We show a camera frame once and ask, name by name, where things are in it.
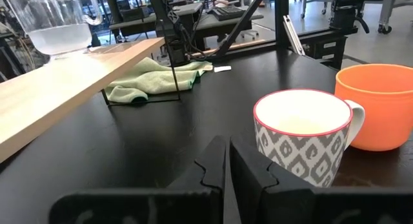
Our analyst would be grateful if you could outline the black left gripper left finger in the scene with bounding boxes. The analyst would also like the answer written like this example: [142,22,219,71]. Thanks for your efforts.
[167,136,227,190]

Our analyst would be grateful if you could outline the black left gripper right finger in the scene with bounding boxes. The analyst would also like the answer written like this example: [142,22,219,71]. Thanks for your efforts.
[229,137,314,224]

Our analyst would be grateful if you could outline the grey patterned white mug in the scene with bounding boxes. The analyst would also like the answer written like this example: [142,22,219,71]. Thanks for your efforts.
[253,88,367,188]

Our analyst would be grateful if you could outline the orange plastic mug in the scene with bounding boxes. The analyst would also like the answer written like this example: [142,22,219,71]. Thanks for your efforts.
[334,63,413,152]

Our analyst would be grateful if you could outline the clear glass cup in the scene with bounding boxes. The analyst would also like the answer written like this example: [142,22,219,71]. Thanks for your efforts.
[1,0,104,57]

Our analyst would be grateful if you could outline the light wooden shelf board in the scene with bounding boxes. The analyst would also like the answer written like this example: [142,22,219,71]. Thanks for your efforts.
[0,36,166,163]

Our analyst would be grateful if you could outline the light green cloth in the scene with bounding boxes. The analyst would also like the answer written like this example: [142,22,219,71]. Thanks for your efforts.
[104,57,214,105]

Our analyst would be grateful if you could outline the wooden side board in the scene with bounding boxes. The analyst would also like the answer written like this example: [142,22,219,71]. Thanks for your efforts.
[190,39,266,59]

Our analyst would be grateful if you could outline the black box white labels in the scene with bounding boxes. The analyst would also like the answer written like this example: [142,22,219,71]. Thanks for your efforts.
[299,26,359,71]

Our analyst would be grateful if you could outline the black keyboard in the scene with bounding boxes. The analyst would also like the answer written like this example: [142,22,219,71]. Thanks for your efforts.
[207,5,248,22]

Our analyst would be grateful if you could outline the grey desk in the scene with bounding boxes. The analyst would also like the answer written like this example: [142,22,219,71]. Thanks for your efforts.
[108,1,265,37]

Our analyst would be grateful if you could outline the grey wheeled table leg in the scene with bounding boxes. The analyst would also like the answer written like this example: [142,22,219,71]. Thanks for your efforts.
[377,0,413,35]

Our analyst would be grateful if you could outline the black table frame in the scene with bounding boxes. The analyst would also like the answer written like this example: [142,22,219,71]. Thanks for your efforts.
[190,26,359,71]

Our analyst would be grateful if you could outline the silver aluminium bracket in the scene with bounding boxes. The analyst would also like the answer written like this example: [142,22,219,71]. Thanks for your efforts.
[283,14,306,56]

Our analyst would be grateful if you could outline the black diagonal frame strut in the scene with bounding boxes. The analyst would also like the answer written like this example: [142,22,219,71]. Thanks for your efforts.
[217,0,269,59]

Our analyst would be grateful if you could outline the black vertical frame post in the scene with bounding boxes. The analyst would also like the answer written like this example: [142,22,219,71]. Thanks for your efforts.
[274,0,290,50]

